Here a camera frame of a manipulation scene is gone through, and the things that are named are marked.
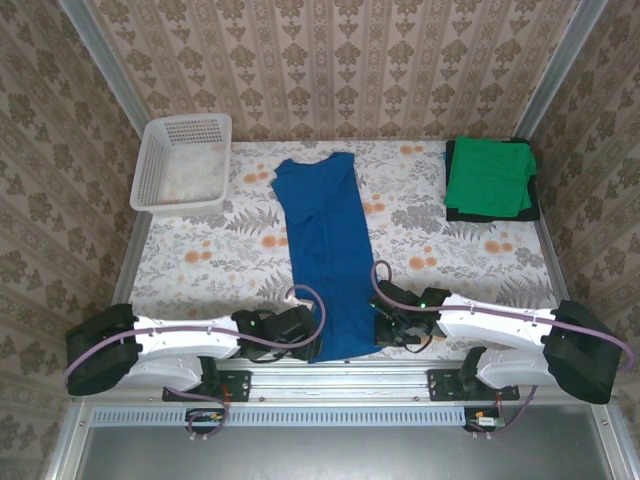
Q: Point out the blue printed t-shirt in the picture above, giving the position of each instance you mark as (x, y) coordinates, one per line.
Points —
(325, 225)

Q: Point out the grey metal panel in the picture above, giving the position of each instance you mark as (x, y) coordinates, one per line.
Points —
(340, 452)

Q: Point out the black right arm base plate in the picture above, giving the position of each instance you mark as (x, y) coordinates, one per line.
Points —
(442, 385)

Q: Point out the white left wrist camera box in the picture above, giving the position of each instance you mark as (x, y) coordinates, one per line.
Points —
(300, 302)

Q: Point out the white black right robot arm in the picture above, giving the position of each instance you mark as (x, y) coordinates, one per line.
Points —
(500, 325)

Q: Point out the aluminium frame post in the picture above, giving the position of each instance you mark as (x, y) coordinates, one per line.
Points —
(112, 75)
(560, 70)

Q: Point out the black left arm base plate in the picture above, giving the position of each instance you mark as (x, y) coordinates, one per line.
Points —
(235, 385)

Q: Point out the green folded t-shirt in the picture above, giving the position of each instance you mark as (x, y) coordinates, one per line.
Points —
(485, 175)

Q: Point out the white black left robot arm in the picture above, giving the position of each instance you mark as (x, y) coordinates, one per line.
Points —
(175, 340)

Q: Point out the aluminium front rail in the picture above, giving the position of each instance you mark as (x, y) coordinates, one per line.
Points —
(340, 377)

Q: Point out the white plastic perforated basket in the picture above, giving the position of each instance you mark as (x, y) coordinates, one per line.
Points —
(150, 170)

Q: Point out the floral patterned tablecloth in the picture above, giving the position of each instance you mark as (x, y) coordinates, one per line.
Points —
(225, 250)

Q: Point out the black folded t-shirt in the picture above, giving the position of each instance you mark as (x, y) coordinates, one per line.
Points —
(533, 213)

